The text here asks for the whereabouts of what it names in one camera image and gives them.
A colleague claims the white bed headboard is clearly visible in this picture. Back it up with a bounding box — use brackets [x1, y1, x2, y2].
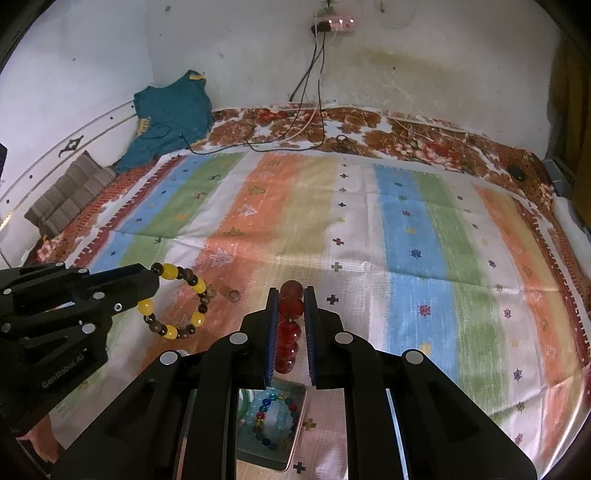
[0, 100, 139, 268]

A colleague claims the brown floral blanket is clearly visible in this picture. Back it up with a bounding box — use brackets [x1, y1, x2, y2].
[0, 105, 591, 480]

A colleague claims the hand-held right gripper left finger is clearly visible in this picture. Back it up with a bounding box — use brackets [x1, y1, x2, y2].
[51, 285, 280, 480]

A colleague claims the striped colourful mat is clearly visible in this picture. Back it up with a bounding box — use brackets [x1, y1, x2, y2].
[48, 150, 588, 480]

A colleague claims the pink power strip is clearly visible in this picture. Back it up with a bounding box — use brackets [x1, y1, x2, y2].
[310, 16, 356, 34]

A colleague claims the silver metal tin box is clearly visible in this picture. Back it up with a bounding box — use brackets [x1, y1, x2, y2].
[180, 381, 309, 472]

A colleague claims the teal garment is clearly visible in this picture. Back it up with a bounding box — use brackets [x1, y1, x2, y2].
[115, 70, 214, 174]

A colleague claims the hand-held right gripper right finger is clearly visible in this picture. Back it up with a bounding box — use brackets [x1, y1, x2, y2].
[305, 285, 539, 480]

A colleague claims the yellow and brown bead bracelet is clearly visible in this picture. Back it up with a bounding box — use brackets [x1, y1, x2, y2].
[137, 262, 209, 340]

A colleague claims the green jade bangle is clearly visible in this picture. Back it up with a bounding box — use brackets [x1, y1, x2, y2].
[237, 391, 260, 428]

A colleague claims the brown striped pillow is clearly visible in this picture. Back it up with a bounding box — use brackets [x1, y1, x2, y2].
[24, 151, 116, 238]

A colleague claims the white cable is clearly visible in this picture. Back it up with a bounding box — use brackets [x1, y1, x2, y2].
[281, 78, 325, 144]

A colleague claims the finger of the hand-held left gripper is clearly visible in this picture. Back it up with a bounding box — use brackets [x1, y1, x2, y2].
[28, 263, 161, 341]
[0, 263, 93, 324]

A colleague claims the black cable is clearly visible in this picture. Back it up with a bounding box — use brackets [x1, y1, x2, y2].
[185, 31, 328, 153]

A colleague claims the light blue bead bracelet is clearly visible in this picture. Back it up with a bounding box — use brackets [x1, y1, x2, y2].
[242, 406, 297, 441]

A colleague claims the red bead bracelet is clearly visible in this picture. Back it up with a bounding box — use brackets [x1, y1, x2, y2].
[276, 279, 305, 374]

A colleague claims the yellow hanging cloth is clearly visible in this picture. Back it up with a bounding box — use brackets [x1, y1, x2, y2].
[547, 28, 591, 204]

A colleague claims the multicoloured bead bracelet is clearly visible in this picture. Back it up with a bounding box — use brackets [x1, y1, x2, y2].
[252, 392, 301, 450]

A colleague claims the white bolster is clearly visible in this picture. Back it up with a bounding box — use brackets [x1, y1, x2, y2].
[551, 196, 591, 271]

